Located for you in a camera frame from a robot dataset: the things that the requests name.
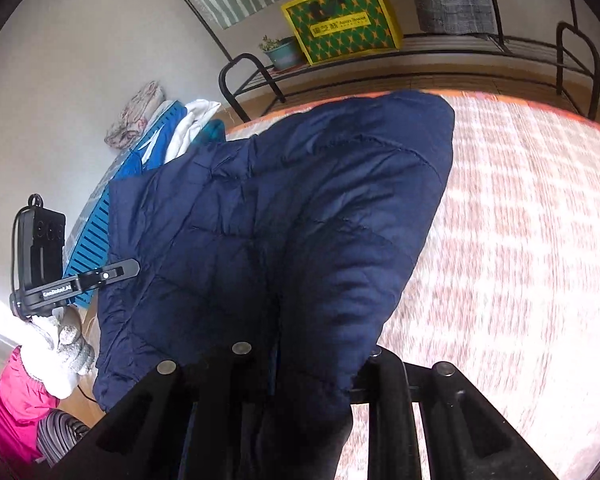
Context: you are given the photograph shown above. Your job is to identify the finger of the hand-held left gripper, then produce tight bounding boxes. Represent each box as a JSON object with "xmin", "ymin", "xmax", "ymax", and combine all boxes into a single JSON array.
[{"xmin": 77, "ymin": 258, "xmax": 141, "ymax": 292}]

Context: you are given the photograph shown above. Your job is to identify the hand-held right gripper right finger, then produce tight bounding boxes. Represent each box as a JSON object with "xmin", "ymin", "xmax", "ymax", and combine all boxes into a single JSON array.
[{"xmin": 337, "ymin": 347, "xmax": 561, "ymax": 480}]

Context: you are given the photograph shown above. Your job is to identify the person's striped trousers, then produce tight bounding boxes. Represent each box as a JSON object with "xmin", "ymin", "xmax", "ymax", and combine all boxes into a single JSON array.
[{"xmin": 36, "ymin": 407, "xmax": 91, "ymax": 466}]

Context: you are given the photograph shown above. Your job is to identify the black metal clothes rack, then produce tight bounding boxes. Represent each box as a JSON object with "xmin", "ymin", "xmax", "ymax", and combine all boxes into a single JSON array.
[{"xmin": 150, "ymin": 0, "xmax": 600, "ymax": 121}]

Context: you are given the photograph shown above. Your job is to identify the yellow green patterned box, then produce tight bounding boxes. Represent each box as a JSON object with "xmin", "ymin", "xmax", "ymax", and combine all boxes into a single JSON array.
[{"xmin": 280, "ymin": 0, "xmax": 403, "ymax": 66}]

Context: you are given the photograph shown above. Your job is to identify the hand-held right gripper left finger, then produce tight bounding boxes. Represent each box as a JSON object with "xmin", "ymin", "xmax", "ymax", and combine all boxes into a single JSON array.
[{"xmin": 45, "ymin": 342, "xmax": 281, "ymax": 480}]

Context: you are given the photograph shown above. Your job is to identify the folded floral blanket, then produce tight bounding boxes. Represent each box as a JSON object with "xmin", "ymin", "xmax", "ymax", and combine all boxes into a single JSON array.
[{"xmin": 104, "ymin": 81, "xmax": 166, "ymax": 150}]

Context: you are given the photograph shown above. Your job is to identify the navy blue puffer jacket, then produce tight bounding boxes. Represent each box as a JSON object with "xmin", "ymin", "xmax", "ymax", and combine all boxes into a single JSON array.
[{"xmin": 92, "ymin": 89, "xmax": 456, "ymax": 480}]

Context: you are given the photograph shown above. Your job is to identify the blue slatted plastic panel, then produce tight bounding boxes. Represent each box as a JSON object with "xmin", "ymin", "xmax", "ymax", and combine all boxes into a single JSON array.
[{"xmin": 62, "ymin": 100, "xmax": 186, "ymax": 308}]

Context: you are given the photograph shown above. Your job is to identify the small potted plant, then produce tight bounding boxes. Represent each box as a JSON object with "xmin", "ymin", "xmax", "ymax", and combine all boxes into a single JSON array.
[{"xmin": 259, "ymin": 35, "xmax": 303, "ymax": 72}]

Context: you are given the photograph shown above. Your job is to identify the person's left hand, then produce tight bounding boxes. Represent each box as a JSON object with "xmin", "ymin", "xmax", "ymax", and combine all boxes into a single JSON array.
[{"xmin": 20, "ymin": 305, "xmax": 97, "ymax": 398}]

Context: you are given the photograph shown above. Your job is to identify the pile of blue white clothes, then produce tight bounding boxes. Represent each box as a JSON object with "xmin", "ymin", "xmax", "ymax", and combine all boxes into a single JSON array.
[{"xmin": 115, "ymin": 100, "xmax": 228, "ymax": 181}]

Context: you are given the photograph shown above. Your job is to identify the pink checked bed sheet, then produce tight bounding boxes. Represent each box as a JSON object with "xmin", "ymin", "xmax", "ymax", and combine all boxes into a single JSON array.
[{"xmin": 350, "ymin": 95, "xmax": 600, "ymax": 480}]

